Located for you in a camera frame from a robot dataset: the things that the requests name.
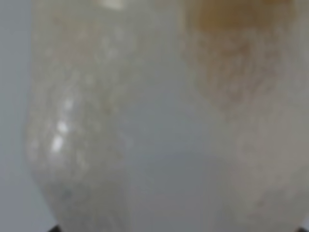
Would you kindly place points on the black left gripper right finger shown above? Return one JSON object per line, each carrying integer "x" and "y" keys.
{"x": 301, "y": 229}

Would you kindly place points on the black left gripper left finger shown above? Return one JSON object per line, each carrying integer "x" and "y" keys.
{"x": 55, "y": 229}

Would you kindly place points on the drink bottle with pink label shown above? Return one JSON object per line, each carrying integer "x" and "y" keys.
{"x": 171, "y": 115}

